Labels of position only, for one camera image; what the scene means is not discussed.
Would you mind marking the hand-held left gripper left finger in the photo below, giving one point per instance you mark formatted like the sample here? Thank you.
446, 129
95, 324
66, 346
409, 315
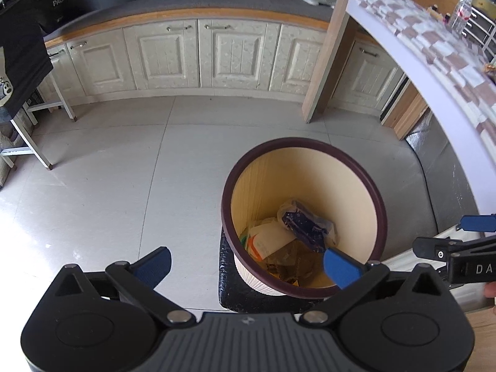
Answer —
153, 267

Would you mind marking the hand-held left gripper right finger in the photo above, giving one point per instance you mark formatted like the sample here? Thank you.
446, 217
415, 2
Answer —
341, 267

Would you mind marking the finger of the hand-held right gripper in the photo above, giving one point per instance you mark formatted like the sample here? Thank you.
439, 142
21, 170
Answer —
478, 223
430, 248

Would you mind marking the beige waste bin brown rim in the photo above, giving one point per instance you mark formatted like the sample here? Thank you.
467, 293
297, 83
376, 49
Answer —
310, 178

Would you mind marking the person's right hand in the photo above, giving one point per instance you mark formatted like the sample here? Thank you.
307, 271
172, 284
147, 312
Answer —
492, 290

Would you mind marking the blue snack wrapper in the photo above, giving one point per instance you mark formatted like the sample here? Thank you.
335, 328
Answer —
306, 228

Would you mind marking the grey crinkled floor sheet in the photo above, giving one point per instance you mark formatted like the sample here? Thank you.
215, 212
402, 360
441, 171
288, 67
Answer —
441, 162

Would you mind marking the white paper package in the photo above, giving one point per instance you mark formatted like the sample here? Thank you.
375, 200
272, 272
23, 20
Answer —
267, 240

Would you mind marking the white table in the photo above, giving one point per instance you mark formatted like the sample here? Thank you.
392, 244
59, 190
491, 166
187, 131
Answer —
438, 116

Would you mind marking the stacked wooden boards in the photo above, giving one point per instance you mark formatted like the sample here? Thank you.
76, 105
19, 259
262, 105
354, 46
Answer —
409, 116

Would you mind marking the white metal stand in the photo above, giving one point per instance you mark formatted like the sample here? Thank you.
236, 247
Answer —
33, 147

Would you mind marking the wooden side panel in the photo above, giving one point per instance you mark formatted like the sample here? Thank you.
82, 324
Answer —
321, 62

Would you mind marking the clear water bottle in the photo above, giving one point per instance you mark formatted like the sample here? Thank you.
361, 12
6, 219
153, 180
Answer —
462, 15

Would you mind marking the white cabinet wooden edge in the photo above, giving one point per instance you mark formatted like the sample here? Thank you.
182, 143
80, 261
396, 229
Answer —
236, 54

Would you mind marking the cartoon print tote bag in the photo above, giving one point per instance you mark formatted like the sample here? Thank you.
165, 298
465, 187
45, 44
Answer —
4, 81

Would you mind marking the black bag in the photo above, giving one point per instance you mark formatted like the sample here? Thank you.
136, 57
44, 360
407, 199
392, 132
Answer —
54, 7

